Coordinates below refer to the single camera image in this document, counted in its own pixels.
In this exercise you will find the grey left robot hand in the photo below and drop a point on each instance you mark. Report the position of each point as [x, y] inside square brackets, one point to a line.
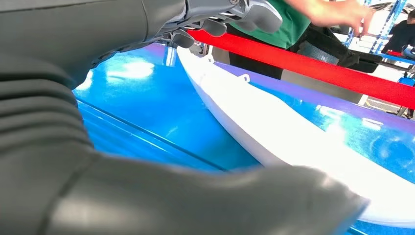
[194, 201]

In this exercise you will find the black bag with grey panel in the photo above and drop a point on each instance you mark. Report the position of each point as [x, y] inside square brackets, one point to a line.
[356, 61]

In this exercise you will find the person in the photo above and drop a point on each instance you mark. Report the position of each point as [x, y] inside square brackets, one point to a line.
[285, 29]
[400, 35]

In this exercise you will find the long red barrier belt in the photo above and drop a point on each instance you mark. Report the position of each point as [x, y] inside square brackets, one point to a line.
[308, 66]

